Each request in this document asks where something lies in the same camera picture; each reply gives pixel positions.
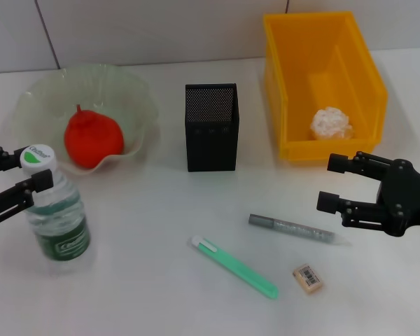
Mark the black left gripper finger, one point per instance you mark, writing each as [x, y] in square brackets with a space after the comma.
[0, 159]
[42, 180]

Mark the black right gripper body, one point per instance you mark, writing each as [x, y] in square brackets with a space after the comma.
[409, 199]

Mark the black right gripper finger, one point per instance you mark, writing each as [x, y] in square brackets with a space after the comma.
[339, 164]
[327, 201]

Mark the white paper ball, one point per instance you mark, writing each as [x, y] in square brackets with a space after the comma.
[330, 122]

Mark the clear bottle with green label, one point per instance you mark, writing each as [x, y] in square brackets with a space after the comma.
[63, 227]

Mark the red-orange fruit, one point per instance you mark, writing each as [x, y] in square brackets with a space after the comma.
[91, 140]

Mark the grey marker pen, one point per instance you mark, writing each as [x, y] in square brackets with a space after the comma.
[283, 225]

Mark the beige eraser with barcode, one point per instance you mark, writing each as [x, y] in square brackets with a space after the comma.
[308, 279]

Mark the translucent green glass fruit plate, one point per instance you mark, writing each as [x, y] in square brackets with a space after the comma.
[133, 101]

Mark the black mesh pen holder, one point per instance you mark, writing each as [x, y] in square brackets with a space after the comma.
[210, 147]

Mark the yellow plastic bin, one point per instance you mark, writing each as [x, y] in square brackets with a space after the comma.
[336, 70]

